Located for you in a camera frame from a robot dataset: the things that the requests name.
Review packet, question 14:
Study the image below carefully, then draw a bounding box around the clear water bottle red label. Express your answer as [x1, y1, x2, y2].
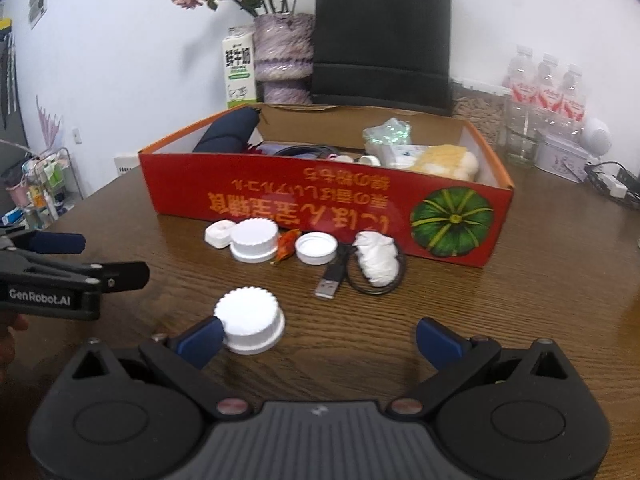
[532, 53, 563, 111]
[557, 63, 588, 126]
[502, 45, 538, 106]

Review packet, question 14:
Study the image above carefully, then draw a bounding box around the black braided cable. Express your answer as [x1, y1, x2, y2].
[314, 242, 407, 301]

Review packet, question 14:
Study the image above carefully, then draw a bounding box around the iridescent crinkled ball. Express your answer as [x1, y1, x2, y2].
[363, 117, 413, 153]

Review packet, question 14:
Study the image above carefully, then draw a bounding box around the thin black USB cable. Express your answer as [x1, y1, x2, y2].
[272, 145, 336, 158]

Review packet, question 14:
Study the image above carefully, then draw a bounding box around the yellow plush toy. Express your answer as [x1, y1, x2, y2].
[412, 144, 481, 182]

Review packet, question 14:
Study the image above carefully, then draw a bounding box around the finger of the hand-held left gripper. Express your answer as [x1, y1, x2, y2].
[0, 254, 150, 293]
[0, 231, 87, 256]

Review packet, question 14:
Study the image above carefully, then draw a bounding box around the small white case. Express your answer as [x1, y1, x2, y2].
[204, 220, 236, 249]

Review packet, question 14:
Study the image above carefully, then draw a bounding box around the white round device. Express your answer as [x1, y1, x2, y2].
[575, 117, 613, 163]

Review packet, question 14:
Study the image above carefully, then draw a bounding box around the person's left hand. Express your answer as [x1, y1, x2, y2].
[0, 312, 31, 376]

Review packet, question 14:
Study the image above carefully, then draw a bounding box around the pale printed tin box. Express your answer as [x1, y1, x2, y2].
[535, 131, 591, 183]

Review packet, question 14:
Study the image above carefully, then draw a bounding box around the wall poster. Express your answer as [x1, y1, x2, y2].
[27, 0, 51, 31]

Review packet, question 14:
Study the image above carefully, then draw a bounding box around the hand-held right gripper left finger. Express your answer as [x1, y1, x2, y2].
[65, 315, 253, 418]

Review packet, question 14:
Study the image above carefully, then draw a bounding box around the crumpled white plastic wrap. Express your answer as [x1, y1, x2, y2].
[382, 144, 433, 168]

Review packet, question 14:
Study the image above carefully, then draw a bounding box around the pink tumbler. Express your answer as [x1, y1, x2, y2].
[4, 162, 30, 207]

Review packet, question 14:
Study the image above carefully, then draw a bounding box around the purple white ribbed vase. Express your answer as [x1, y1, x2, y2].
[252, 12, 316, 106]

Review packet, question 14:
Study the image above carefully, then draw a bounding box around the brown wooden desktop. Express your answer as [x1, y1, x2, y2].
[0, 160, 640, 480]

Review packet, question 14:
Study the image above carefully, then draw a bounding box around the wire storage rack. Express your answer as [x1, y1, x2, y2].
[0, 147, 83, 231]

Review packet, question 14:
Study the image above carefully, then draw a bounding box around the red orange candy wrapper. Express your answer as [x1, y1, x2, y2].
[270, 228, 302, 265]

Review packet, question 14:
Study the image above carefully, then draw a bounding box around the black paper bag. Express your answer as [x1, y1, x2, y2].
[310, 0, 453, 116]

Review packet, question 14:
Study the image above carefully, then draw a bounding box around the white power strip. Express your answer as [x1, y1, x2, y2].
[585, 162, 640, 206]

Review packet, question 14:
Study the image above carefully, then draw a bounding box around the red cardboard box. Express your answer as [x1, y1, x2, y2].
[138, 102, 515, 268]

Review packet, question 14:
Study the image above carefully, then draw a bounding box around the navy blue pouch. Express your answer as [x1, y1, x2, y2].
[192, 105, 261, 153]

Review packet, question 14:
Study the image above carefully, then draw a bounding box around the white tissue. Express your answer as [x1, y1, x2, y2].
[351, 231, 400, 287]

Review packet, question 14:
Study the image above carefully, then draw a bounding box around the clear drinking glass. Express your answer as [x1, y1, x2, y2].
[504, 110, 545, 169]

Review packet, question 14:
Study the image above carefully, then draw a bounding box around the white ribbed jar lid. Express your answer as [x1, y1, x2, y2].
[213, 287, 286, 356]
[229, 220, 280, 262]

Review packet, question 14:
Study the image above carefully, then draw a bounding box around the pale purple paper bundle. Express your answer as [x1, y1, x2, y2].
[35, 94, 66, 150]

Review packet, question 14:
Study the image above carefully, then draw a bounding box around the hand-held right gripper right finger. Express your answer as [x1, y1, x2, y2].
[390, 316, 576, 418]

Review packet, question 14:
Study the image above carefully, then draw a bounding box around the black wall panel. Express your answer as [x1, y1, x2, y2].
[0, 17, 31, 151]

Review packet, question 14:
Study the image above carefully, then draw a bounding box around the clear container of pellets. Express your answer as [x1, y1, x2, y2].
[450, 77, 511, 148]

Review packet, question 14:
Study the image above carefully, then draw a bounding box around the white green milk carton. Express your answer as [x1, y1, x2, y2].
[221, 27, 258, 108]

